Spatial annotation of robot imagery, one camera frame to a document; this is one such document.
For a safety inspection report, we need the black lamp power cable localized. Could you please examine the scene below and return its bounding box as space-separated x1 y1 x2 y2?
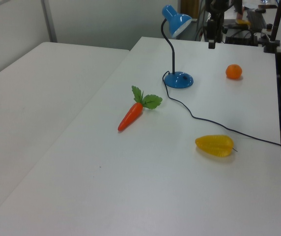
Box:
162 70 281 147

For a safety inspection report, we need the black clamp stand pole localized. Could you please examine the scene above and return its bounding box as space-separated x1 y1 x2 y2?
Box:
263 0 281 54

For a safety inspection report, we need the orange toy carrot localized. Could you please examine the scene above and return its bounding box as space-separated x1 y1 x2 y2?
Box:
117 85 163 132

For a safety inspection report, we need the black keyboard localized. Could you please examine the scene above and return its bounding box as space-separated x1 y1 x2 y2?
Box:
247 9 268 30

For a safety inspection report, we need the black equipment box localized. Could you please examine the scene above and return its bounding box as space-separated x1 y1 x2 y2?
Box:
225 29 259 46

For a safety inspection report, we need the orange mandarin fruit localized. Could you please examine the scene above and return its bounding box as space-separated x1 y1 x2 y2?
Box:
225 64 243 80

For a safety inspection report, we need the blue desk lamp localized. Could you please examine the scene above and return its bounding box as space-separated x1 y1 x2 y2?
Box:
161 4 195 89

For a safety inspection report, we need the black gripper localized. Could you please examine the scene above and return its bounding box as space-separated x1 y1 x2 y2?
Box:
206 19 224 49

